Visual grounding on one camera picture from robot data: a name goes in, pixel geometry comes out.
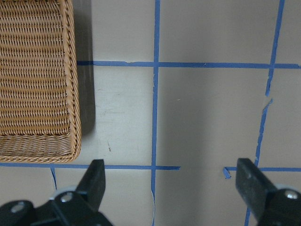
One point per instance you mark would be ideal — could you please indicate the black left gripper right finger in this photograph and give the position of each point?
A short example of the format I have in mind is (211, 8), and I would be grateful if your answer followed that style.
(271, 205)

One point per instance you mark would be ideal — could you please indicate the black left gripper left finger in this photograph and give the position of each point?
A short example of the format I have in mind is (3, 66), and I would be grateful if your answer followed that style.
(73, 207)

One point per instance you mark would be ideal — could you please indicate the brown wicker basket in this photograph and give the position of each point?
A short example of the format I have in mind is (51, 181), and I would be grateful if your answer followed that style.
(39, 97)

